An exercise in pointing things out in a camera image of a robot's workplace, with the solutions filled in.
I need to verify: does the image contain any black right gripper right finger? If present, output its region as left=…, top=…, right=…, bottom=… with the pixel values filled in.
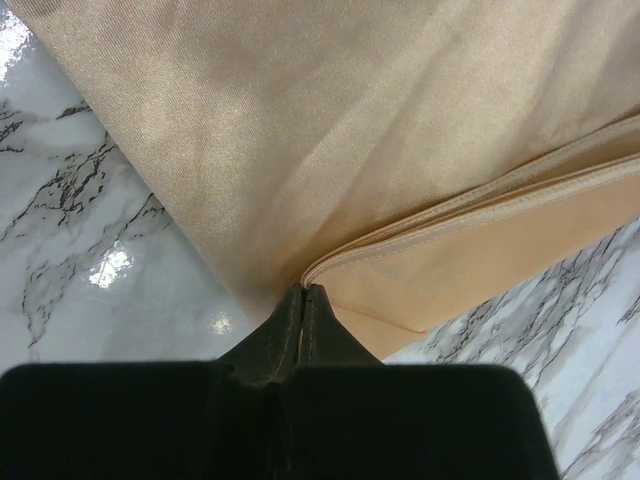
left=297, top=284, right=382, bottom=367

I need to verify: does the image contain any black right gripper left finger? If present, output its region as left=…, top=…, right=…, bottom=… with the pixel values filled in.
left=217, top=284, right=303, bottom=385

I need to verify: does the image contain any peach cloth napkin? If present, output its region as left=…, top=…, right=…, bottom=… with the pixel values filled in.
left=10, top=1, right=639, bottom=358

